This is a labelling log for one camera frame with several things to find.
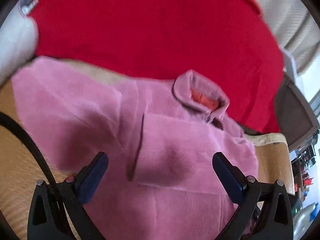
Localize pink corduroy jacket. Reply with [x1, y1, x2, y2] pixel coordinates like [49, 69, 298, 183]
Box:
[11, 57, 258, 239]

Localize woven bamboo bed mat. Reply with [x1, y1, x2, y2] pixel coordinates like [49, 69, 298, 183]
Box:
[0, 60, 296, 240]

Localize dark bedside cabinet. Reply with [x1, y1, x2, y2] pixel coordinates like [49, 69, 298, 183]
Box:
[274, 74, 319, 151]

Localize white quilted pillow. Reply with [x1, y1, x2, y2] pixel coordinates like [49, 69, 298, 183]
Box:
[0, 4, 39, 84]

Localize white patterned curtain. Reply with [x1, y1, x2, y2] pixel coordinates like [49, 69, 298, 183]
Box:
[257, 0, 319, 76]

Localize red blanket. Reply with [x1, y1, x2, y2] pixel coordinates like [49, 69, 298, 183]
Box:
[30, 0, 283, 133]

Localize black cable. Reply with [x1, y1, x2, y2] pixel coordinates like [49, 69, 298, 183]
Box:
[0, 112, 61, 196]

